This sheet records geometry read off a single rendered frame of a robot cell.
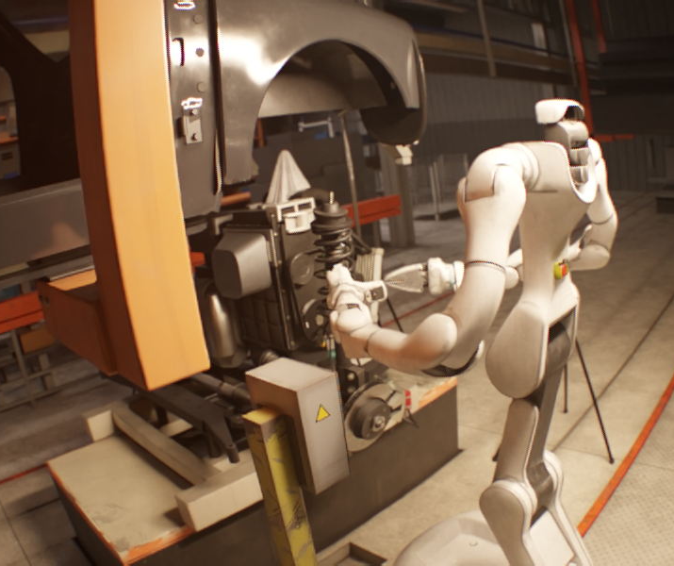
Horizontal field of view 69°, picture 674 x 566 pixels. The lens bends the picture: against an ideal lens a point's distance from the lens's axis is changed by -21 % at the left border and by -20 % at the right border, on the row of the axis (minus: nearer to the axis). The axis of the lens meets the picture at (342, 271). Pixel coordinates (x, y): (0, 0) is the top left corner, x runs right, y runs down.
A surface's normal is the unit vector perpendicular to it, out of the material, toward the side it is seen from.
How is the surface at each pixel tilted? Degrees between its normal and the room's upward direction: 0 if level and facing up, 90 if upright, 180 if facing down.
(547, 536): 52
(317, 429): 90
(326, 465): 90
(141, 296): 90
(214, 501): 90
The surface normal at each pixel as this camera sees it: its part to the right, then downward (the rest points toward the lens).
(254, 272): 0.40, 0.15
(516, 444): -0.74, 0.24
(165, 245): 0.70, 0.07
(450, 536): 0.57, -0.28
